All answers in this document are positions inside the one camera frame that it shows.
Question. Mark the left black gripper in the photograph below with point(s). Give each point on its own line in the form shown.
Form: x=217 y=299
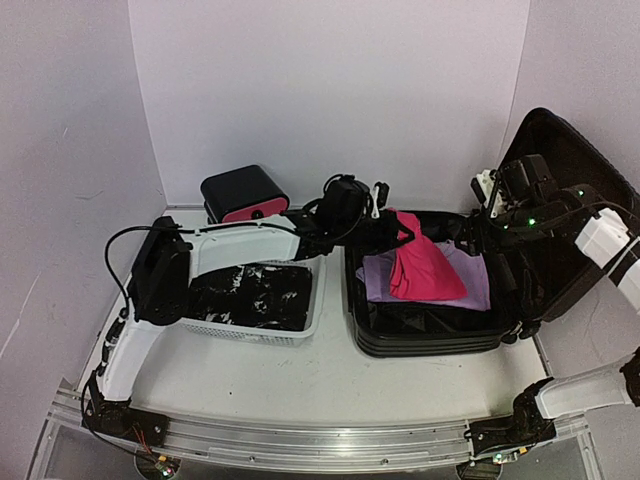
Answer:
x=392 y=227

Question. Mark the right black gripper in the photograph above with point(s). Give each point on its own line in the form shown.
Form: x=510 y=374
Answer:
x=482 y=233

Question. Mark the purple cloth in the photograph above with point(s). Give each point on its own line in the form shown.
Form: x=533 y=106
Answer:
x=375 y=273

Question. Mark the magenta t-shirt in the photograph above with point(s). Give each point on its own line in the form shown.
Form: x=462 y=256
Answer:
x=420 y=269

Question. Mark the black ribbed hard-shell suitcase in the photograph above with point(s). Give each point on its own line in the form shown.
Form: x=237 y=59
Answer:
x=530 y=283

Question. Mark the black white patterned garment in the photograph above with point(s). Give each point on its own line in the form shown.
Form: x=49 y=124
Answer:
x=256 y=296

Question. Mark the white perforated plastic basket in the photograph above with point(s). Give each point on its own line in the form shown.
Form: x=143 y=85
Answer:
x=266 y=336

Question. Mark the black pink three-drawer organizer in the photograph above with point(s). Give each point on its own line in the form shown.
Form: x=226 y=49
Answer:
x=243 y=194

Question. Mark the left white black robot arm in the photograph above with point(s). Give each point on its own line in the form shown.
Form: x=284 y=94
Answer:
x=348 y=214

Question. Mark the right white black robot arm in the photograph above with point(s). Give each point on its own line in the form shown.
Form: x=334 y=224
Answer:
x=522 y=201

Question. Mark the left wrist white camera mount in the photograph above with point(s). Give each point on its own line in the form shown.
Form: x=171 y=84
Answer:
x=379 y=195

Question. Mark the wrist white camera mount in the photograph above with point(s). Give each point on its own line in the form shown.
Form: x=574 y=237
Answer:
x=379 y=195
x=488 y=192

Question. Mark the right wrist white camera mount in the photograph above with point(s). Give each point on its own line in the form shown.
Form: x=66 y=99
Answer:
x=488 y=192

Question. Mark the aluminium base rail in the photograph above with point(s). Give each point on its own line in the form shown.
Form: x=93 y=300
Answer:
x=67 y=450

